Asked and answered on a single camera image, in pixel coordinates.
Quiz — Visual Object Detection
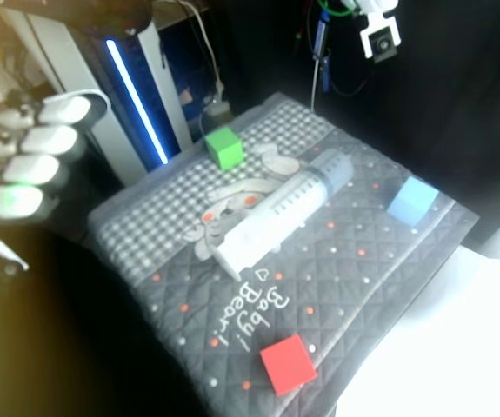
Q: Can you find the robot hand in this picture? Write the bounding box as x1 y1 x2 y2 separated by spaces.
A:
0 93 95 228

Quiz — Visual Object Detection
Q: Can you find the large translucent plastic syringe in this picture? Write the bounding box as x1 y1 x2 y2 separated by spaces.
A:
212 147 356 282

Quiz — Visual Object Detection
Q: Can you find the white tower with blue light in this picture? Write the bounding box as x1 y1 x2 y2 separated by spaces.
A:
0 8 194 186

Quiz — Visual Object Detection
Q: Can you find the green cube block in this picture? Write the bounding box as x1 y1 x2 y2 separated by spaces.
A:
203 127 245 170

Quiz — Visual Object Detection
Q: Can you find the white power plug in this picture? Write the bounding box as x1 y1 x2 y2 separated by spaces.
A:
203 82 233 118

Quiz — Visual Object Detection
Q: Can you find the red cube block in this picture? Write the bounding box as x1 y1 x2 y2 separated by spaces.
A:
259 333 319 397

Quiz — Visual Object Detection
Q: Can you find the grey quilt with bear print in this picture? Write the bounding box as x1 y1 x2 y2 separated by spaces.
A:
86 90 481 417

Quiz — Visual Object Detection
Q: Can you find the blue cube block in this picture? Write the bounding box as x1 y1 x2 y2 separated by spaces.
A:
386 175 441 228

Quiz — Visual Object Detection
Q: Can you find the white cable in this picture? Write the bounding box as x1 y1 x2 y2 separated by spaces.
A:
175 0 229 103

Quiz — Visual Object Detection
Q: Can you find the green cable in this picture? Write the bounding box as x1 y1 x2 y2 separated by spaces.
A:
317 0 356 19

